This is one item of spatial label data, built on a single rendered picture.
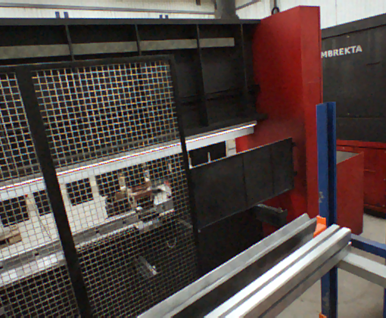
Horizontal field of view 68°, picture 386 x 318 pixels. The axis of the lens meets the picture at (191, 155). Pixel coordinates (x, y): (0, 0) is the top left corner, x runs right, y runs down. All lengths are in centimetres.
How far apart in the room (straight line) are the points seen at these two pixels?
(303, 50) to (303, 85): 26
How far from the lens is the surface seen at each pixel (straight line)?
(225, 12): 251
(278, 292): 61
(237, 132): 264
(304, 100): 239
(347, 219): 322
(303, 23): 242
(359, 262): 80
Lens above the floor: 184
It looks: 14 degrees down
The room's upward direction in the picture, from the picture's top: 8 degrees counter-clockwise
